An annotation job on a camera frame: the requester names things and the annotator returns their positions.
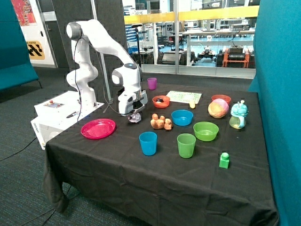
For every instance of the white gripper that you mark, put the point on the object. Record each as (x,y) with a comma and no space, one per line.
(132,102)

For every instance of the paper ball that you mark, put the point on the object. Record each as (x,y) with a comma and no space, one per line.
(136,118)

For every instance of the black toy in bowl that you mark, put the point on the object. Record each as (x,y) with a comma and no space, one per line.
(159,100)

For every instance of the blue plastic cup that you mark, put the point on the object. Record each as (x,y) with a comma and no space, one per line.
(148,142)

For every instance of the orange plastic bowl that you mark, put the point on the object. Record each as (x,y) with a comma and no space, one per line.
(161,105)

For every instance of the brown plush toy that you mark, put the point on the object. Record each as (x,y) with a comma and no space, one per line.
(161,122)

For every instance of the purple plastic cup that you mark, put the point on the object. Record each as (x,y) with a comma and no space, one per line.
(152,83)

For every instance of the pink plastic plate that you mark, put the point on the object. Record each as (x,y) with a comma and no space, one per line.
(98,129)

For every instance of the blue plastic bowl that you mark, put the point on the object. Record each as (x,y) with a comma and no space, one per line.
(182,117)

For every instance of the green patterned board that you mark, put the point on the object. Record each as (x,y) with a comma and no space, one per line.
(184,97)

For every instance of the yellow toy piece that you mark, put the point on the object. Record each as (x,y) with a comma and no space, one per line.
(192,104)

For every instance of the green plastic cup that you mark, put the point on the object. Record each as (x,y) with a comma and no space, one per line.
(186,144)

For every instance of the black pen on box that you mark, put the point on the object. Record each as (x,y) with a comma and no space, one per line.
(72,114)

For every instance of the green plastic bowl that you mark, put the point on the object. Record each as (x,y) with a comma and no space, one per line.
(205,131)

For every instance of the black tablecloth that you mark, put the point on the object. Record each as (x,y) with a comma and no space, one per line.
(166,189)

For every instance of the pink yellow soft ball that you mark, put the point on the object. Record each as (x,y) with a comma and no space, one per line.
(218,108)

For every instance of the white robot control box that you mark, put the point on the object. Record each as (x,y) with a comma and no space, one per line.
(52,113)

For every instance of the red plastic bowl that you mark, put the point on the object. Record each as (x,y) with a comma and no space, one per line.
(226,98)

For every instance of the green toy block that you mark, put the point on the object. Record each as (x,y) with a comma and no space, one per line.
(224,160)

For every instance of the blue toddler sippy cup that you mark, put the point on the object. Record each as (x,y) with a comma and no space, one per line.
(238,113)

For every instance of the yellow black warning sign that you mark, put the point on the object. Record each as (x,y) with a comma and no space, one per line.
(35,50)

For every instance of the teal sofa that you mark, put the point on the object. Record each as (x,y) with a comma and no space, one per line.
(15,66)

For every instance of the teal partition wall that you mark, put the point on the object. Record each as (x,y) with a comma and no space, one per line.
(277,48)

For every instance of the red wall poster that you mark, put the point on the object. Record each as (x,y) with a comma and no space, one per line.
(24,12)

